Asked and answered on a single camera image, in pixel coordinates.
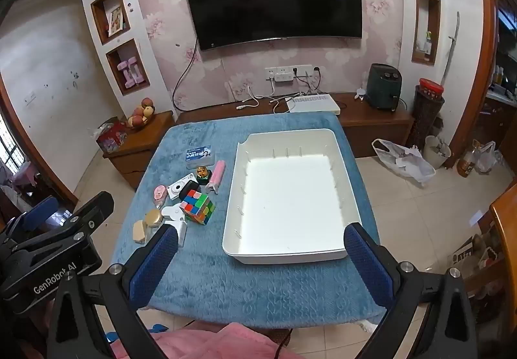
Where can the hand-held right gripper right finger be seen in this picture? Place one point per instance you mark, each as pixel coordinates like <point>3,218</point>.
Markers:
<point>366,266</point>

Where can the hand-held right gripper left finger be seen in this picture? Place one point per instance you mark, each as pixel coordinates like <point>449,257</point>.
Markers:
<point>158,262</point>

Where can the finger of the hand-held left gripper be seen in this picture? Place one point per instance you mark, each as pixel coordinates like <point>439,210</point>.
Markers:
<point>38,210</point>
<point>91,211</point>

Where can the beige wedge block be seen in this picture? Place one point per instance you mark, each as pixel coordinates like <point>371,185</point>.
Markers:
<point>140,230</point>

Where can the gold round dome lid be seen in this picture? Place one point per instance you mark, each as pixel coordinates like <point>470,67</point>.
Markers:
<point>153,217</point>

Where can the white handheld tool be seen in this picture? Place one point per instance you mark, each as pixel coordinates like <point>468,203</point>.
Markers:
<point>173,213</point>

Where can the colourful puzzle cube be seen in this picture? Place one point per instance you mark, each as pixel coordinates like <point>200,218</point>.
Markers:
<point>196,207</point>

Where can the pink correction tape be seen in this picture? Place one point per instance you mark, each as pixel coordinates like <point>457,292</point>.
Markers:
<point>159,192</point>

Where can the white compact camera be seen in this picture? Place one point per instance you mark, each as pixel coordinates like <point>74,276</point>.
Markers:
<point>177,188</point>

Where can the black charger plug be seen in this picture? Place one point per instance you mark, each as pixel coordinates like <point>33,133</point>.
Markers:
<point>188,191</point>

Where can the white plastic tray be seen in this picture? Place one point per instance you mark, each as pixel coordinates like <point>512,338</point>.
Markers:
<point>291,201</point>

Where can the green jar with gold lid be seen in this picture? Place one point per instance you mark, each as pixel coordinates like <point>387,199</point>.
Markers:
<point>203,173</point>

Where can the pink hair roller clip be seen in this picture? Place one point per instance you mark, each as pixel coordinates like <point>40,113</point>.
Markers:
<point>218,172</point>

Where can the clear box with blue label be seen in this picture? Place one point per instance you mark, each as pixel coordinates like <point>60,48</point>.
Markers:
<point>200,157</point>

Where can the small wooden side cabinet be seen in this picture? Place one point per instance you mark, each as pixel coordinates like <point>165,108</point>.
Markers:
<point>135,149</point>

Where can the red gift box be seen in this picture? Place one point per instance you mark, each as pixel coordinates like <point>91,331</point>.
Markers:
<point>113,137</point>

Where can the blue fleece blanket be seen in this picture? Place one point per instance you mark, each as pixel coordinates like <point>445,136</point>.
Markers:
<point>242,294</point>

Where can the pink clothing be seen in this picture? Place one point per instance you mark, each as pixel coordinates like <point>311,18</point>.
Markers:
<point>210,343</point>

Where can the cardboard box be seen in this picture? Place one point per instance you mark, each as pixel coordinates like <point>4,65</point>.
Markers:
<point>472,254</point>

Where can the bowl of fruit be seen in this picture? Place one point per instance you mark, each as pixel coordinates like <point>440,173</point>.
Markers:
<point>141,113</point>

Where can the white plastic bag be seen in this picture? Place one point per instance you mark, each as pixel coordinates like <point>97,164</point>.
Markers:
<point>408,163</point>

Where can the white waste bin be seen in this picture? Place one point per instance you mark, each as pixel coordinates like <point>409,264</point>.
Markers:
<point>436,153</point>

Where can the brown bottle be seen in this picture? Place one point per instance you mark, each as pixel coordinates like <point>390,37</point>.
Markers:
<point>465,165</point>

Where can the pink dumbbells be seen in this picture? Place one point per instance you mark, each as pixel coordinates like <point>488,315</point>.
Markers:
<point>131,72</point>

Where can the wooden chair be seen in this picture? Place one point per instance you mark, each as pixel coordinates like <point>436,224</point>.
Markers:
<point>505,221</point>

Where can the long wooden television cabinet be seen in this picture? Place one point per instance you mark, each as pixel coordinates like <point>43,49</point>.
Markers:
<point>375,121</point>

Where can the dark wicker vase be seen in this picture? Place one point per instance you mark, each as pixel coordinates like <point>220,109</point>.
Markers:
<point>424,117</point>

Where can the clear plastic bag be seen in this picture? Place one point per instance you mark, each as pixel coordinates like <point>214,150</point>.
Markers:
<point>484,157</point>

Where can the white router box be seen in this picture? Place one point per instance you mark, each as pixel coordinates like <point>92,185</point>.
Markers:
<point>313,104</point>

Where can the dark green air fryer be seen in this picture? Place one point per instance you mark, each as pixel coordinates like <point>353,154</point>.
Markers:
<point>383,86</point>

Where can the red round lid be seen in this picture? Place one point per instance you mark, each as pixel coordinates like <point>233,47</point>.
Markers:
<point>431,86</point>

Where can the white power strip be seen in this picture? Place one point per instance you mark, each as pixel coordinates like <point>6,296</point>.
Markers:
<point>287,70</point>
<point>284,78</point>

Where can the white wall shelf unit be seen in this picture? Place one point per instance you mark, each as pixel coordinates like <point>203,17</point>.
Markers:
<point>87,20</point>
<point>408,0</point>

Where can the picture frame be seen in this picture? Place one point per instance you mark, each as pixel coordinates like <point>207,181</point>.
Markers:
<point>116,20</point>

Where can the black wall television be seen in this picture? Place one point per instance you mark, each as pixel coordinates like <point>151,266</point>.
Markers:
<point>270,0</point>

